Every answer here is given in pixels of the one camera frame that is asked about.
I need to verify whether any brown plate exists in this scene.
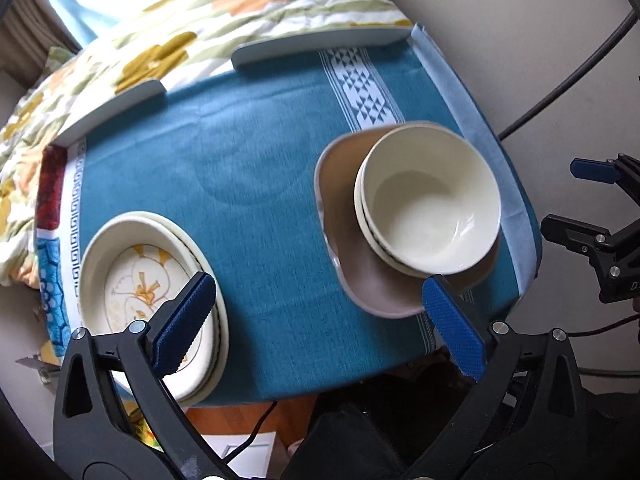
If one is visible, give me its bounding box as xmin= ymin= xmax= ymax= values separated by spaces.
xmin=313 ymin=122 xmax=502 ymax=319

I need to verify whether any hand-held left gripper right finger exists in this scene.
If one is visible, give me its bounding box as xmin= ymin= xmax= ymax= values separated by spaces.
xmin=399 ymin=273 xmax=591 ymax=480

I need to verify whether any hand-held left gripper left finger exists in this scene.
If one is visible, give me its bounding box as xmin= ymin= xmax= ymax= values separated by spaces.
xmin=51 ymin=271 xmax=227 ymax=480

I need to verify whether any floral quilted blanket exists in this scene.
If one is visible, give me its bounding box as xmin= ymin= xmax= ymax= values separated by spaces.
xmin=0 ymin=0 xmax=417 ymax=289

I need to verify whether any white low table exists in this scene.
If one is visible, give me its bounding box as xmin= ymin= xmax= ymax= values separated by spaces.
xmin=197 ymin=429 xmax=282 ymax=480

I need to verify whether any teal tablecloth with white band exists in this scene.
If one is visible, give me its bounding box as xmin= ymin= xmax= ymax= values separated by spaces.
xmin=75 ymin=44 xmax=542 ymax=407

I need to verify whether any small metal tool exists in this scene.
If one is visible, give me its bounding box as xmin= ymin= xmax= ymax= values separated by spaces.
xmin=14 ymin=351 xmax=57 ymax=387

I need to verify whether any thin black cable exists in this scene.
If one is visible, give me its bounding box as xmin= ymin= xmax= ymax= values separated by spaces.
xmin=224 ymin=401 xmax=280 ymax=467

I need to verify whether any cream bowl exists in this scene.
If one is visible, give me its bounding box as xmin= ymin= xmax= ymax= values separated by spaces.
xmin=353 ymin=167 xmax=438 ymax=279
xmin=359 ymin=123 xmax=503 ymax=274

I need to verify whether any brown curtain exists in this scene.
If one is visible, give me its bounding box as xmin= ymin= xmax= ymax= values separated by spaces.
xmin=0 ymin=0 xmax=84 ymax=82

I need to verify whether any colourful patterned cloth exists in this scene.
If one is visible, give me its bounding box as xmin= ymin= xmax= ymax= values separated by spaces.
xmin=34 ymin=144 xmax=87 ymax=353

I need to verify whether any grey cable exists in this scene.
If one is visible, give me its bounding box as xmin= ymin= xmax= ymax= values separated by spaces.
xmin=579 ymin=366 xmax=640 ymax=378

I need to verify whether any yellow green packet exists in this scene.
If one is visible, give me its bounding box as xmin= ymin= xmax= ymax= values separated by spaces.
xmin=125 ymin=405 xmax=163 ymax=453

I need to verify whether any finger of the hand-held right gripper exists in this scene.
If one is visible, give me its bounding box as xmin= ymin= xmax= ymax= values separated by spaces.
xmin=540 ymin=213 xmax=640 ymax=272
xmin=570 ymin=154 xmax=640 ymax=211

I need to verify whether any thick black cable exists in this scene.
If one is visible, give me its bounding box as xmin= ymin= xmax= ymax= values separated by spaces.
xmin=496 ymin=9 xmax=640 ymax=142

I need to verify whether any cream plate with floral print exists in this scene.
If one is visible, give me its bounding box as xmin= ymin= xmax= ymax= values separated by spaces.
xmin=79 ymin=212 xmax=222 ymax=387

